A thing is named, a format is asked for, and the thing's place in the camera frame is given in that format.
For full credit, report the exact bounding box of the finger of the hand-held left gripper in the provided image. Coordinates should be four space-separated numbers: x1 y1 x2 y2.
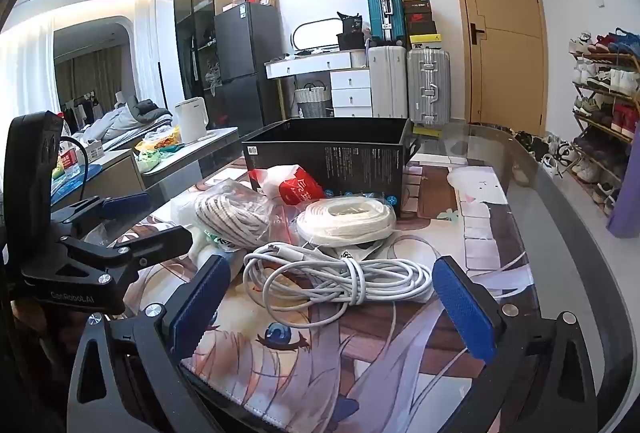
60 227 193 285
50 192 152 226

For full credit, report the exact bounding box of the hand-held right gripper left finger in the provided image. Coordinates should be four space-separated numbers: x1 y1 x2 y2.
67 254 232 433

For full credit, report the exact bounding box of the teal suitcase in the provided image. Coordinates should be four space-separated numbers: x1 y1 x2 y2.
365 0 407 48

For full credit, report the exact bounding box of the black handbag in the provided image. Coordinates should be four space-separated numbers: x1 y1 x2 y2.
336 11 368 51

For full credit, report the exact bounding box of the black glass cabinet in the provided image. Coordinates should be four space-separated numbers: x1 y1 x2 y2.
173 0 242 106

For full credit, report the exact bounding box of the black cable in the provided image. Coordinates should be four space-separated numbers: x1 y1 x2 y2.
62 136 90 201

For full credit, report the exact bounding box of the white round cable bundle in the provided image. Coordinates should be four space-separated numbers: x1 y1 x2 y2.
243 242 433 324

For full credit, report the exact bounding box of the black fridge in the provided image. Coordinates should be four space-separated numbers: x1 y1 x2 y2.
214 3 283 136

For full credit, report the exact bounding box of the white-topped side cabinet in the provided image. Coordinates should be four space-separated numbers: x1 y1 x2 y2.
50 127 241 208

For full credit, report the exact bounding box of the white electric kettle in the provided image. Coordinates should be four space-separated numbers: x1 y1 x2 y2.
174 96 208 144

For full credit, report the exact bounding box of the wooden door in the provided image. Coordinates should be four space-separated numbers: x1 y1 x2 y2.
445 0 549 126

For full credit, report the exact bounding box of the shoe rack with shoes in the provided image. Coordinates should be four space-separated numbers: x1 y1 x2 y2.
569 29 640 214

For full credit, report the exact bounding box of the purple yoga mat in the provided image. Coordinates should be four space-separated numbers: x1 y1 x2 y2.
606 120 640 239

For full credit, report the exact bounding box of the bed with grey bedding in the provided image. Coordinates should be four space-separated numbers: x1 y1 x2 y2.
75 95 173 148

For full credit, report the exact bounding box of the green plastic bag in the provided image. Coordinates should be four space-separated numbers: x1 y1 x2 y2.
137 148 162 174

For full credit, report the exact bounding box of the red label water bottle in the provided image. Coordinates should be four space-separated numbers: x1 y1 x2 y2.
57 138 83 178

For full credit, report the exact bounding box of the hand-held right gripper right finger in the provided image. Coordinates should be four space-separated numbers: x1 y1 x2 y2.
432 257 598 433

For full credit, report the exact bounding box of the oval mirror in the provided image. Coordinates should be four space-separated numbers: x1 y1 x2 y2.
291 18 346 54

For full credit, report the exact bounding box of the yellow snack bag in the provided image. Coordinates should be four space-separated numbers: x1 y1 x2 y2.
135 128 181 154

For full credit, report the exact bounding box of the woven basket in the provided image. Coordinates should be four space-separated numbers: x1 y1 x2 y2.
293 83 332 118

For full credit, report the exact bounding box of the wooden shoe rack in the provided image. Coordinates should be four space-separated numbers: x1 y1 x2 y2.
570 30 640 214

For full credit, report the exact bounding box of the white cable coil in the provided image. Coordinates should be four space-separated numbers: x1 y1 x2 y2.
296 197 398 246

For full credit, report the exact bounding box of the white dresser with drawers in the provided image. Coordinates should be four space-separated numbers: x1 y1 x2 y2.
264 50 373 118

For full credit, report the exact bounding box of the white and green snack packet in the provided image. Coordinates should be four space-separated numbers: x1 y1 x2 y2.
212 235 246 254

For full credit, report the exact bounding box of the pile of loose shoes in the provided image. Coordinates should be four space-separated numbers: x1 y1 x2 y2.
512 130 576 186

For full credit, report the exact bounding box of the printed desk mat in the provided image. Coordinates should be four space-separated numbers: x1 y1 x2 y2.
115 163 536 433

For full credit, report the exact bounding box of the blue sheet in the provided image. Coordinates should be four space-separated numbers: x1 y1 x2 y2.
51 165 103 200

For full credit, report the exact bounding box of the clear bag white item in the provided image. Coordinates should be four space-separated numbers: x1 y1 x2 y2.
192 180 281 251

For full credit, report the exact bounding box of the silver suitcase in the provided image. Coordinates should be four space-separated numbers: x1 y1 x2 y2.
406 48 452 126

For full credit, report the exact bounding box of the red and white packet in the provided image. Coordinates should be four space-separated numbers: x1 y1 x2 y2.
257 164 326 206

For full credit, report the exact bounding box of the black cardboard box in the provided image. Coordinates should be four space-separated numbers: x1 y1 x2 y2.
241 117 421 216

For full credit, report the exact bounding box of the white suitcase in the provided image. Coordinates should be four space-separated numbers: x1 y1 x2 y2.
367 45 408 118

